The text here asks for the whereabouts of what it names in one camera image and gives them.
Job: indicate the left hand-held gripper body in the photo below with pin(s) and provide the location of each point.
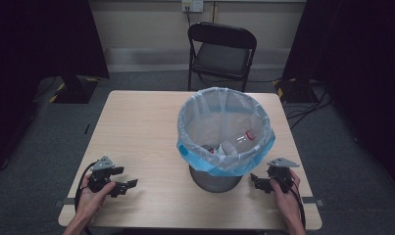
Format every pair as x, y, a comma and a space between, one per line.
100, 178

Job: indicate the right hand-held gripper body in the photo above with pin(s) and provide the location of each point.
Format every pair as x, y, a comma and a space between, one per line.
280, 173

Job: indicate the clear plastic bottle red label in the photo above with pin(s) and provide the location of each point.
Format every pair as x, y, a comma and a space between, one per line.
231, 147

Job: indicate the grey trash bin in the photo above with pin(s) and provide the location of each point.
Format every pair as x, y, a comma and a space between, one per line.
214, 182

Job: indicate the trash bin with blue bag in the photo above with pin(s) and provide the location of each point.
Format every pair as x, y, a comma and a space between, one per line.
198, 153

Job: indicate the person's left hand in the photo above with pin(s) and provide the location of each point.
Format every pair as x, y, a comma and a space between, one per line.
90, 202

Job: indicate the person's right hand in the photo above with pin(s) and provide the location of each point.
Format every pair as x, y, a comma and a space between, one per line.
288, 202

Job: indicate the grey tape strip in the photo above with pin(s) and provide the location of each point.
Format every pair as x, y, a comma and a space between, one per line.
313, 201
66, 201

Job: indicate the small black floor marker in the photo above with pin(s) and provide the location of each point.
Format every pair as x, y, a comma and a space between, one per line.
87, 129

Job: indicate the black stand base striped tape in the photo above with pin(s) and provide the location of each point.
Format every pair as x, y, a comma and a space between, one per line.
294, 93
72, 91

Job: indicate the black folding chair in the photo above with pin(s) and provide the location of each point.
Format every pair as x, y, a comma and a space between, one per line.
221, 58

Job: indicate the black curtain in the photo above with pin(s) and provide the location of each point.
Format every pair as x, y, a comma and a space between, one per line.
365, 65
28, 65

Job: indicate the white wall socket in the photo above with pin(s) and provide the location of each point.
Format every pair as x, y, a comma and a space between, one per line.
192, 5

